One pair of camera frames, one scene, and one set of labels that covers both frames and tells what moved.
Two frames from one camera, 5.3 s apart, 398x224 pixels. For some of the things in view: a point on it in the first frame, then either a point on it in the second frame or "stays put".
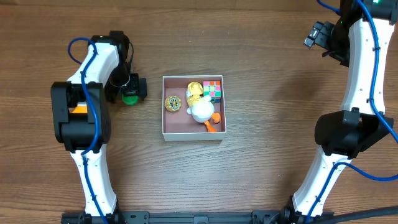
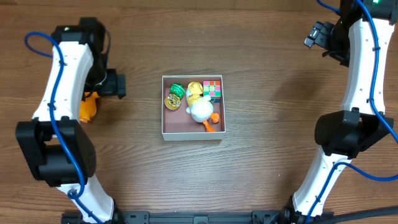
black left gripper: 134,88 to 115,85
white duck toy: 200,107 stays put
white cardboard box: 180,126 stays put
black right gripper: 325,34 stays put
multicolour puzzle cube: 212,88 stays put
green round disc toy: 130,100 to 177,89
